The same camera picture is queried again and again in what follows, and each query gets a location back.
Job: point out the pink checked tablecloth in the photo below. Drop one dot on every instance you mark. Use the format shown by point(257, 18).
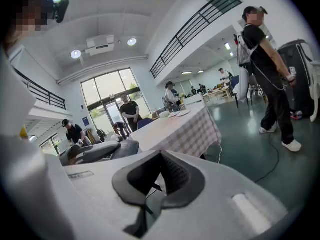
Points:
point(175, 131)

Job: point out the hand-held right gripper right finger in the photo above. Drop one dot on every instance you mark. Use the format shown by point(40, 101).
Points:
point(180, 179)

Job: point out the white ornate furniture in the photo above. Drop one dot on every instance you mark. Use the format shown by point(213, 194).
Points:
point(315, 89)

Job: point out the grey shell chair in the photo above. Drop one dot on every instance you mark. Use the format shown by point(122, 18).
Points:
point(100, 151)

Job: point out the black head-worn camera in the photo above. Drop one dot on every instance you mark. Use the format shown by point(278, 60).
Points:
point(61, 9)

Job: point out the large black machine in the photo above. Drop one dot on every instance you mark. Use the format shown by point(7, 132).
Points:
point(297, 71)

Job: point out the black balcony railing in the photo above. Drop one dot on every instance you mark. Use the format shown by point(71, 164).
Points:
point(197, 26)
point(47, 95)

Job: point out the light wooden table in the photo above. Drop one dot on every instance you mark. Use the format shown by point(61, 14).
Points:
point(217, 92)

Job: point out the grey white oval shell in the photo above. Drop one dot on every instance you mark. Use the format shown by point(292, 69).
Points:
point(244, 84)

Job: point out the white wooden chair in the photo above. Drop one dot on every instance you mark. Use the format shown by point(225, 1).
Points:
point(193, 100)

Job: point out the pale green tissue pack bundle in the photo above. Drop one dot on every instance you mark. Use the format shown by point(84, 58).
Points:
point(165, 114)

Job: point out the white ceiling air conditioner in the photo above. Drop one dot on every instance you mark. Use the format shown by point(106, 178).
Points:
point(100, 45)

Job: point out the navy blue chair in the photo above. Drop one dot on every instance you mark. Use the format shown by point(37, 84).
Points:
point(145, 123)

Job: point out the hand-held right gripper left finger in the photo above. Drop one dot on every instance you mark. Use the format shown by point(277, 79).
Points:
point(135, 181)

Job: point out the glass entrance door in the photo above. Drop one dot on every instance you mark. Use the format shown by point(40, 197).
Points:
point(112, 94)

